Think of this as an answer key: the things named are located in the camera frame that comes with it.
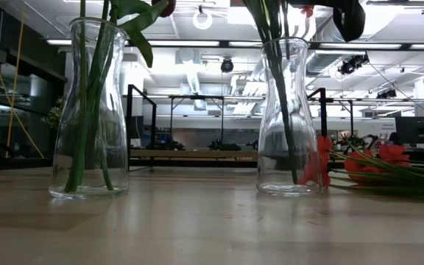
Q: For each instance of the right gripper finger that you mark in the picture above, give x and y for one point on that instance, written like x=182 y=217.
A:
x=315 y=3

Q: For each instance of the purple artificial flower bunch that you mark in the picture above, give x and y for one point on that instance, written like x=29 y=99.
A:
x=282 y=92

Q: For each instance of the clear glass vase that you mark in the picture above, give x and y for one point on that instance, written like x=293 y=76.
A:
x=118 y=147
x=307 y=129

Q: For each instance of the maroon artificial tulip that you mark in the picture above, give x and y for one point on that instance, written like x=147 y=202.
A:
x=164 y=7

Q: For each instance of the orange artificial tulip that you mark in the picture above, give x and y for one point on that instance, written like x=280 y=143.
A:
x=96 y=73

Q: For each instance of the potted plant with white flowers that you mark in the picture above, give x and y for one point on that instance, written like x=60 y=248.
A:
x=55 y=112

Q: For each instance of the black computer monitor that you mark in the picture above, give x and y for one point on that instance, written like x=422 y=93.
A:
x=418 y=129

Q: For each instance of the black background camera cluster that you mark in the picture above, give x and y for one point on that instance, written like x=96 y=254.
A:
x=352 y=64

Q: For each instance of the black hanging background camera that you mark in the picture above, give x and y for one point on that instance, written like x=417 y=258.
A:
x=227 y=65

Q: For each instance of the wooden shelf with black frame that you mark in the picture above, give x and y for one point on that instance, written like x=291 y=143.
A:
x=197 y=154

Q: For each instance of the black aluminium table frame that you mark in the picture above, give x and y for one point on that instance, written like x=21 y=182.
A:
x=13 y=163

